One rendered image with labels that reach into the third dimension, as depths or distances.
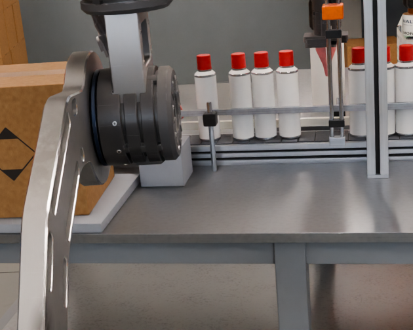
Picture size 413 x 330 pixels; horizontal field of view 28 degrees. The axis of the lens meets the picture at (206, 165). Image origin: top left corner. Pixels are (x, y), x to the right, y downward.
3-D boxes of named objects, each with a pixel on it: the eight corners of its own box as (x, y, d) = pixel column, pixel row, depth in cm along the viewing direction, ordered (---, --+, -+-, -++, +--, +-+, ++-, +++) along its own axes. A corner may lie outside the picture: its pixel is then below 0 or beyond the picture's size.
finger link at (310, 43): (307, 73, 199) (306, 35, 196) (337, 72, 198) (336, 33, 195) (305, 79, 193) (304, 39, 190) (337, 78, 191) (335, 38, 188)
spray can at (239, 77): (255, 134, 199) (250, 50, 192) (253, 141, 194) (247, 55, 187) (235, 135, 200) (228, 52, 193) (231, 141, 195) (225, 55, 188)
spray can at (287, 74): (301, 133, 197) (297, 48, 191) (300, 139, 192) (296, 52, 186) (280, 133, 198) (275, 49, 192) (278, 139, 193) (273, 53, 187)
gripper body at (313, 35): (305, 40, 196) (303, 9, 194) (348, 38, 194) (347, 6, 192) (303, 45, 190) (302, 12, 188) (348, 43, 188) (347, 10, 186)
